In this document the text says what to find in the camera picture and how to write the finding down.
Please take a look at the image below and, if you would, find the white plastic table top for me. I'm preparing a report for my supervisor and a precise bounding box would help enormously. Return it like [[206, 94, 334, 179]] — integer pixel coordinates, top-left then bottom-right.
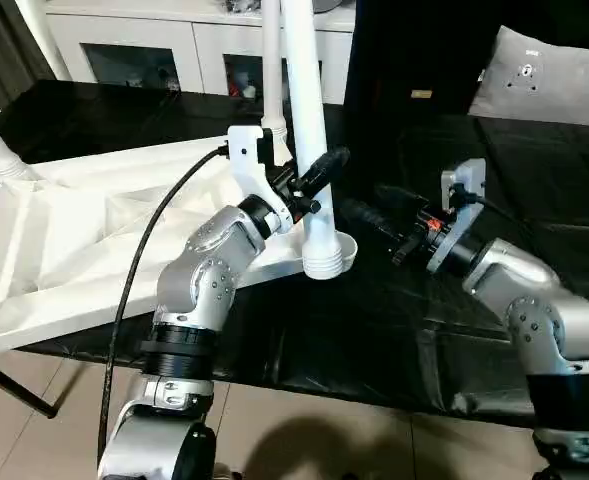
[[0, 125, 361, 373]]

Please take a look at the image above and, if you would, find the small clutter pile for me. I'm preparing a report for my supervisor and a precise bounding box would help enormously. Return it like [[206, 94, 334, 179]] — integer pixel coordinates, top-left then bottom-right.
[[224, 0, 265, 15]]

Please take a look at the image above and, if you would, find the light grey pillow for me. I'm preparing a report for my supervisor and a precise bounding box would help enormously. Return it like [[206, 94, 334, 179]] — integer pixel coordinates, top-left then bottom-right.
[[468, 25, 589, 128]]

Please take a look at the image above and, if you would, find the white glass-door cabinet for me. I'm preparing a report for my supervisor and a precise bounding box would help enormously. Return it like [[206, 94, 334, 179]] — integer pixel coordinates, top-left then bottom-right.
[[44, 0, 357, 105]]

